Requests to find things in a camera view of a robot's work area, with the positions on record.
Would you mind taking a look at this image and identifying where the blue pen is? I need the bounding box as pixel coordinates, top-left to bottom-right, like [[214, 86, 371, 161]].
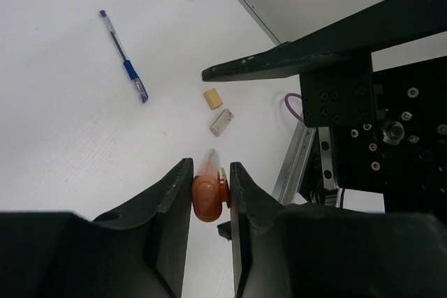
[[99, 10, 149, 103]]

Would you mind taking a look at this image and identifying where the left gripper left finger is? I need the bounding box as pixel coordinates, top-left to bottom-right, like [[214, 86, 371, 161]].
[[1, 158, 193, 297]]

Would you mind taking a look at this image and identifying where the orange highlighter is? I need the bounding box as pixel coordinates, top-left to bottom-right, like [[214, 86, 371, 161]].
[[191, 149, 230, 223]]

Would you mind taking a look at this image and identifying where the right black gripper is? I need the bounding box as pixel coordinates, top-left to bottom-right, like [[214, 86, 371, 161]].
[[202, 0, 446, 214]]

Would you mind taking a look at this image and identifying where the white eraser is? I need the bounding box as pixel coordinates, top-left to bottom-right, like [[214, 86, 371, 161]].
[[209, 108, 234, 137]]

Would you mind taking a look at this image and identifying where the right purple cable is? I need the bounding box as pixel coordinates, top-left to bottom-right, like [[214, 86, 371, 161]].
[[282, 93, 304, 121]]

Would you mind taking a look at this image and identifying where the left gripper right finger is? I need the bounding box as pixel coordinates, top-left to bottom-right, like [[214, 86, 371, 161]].
[[229, 162, 446, 297]]

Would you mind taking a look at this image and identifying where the yellow eraser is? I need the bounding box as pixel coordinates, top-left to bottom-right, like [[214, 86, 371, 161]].
[[203, 89, 223, 110]]

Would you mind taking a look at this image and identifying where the aluminium rail right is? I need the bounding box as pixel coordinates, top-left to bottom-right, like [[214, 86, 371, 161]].
[[238, 0, 316, 205]]

